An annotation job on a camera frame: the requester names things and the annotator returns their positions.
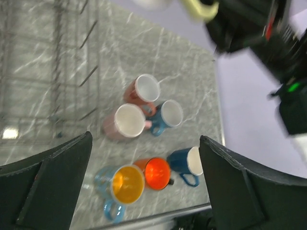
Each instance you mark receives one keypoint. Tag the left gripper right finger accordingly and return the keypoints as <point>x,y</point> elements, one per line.
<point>246,195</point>

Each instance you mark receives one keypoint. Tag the orange enamel mug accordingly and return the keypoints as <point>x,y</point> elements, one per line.
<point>156,171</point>

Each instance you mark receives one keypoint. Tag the blue patterned mug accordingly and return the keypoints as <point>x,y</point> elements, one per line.
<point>169,114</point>

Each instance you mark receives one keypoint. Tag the dark blue white-inside mug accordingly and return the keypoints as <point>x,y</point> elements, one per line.
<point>186,161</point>

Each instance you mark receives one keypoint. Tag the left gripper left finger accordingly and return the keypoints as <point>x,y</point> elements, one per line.
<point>41,191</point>

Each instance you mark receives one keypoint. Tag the aluminium mounting rail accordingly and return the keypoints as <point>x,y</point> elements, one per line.
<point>156,222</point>

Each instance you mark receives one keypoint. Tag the light blue yellow-inside mug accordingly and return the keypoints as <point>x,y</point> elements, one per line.
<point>119,186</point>

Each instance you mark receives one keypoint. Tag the salmon pink mug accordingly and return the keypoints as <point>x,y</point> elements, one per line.
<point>143,92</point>

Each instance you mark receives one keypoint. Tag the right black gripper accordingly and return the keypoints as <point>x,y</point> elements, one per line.
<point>264,27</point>

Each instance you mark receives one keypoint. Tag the grey wire dish rack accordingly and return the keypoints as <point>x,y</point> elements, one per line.
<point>49,70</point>

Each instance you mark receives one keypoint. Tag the light pink mug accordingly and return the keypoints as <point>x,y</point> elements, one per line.
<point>127,121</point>

